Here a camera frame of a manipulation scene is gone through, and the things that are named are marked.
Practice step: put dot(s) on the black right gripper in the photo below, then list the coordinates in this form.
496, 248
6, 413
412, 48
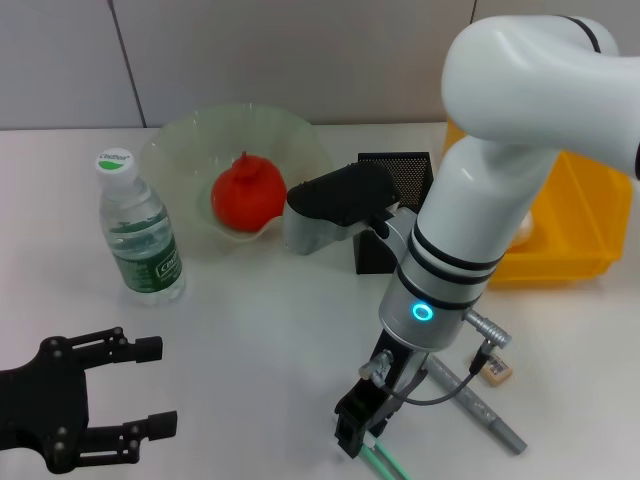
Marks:
395, 372

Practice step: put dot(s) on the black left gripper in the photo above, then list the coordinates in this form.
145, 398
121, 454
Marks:
45, 405

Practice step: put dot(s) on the green white pen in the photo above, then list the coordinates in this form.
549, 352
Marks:
385, 460

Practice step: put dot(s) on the grey marker pen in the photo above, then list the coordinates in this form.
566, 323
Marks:
475, 407

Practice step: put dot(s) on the beige eraser with barcode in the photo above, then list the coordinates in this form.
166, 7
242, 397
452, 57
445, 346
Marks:
500, 371

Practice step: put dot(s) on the clear green-label water bottle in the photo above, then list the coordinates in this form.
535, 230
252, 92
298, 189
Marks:
135, 225

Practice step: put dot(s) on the orange fruit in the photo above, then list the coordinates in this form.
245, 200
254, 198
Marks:
250, 197

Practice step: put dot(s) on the white paper ball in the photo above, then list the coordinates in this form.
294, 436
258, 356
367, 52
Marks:
525, 227

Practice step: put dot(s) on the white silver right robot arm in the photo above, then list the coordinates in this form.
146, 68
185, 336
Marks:
475, 210

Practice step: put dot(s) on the green glass fruit plate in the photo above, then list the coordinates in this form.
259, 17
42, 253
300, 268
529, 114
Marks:
170, 150

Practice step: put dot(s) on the black mesh pen holder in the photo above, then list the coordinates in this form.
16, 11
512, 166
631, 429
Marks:
412, 180

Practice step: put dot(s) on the yellow plastic bin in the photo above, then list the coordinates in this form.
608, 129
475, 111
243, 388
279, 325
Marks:
575, 225

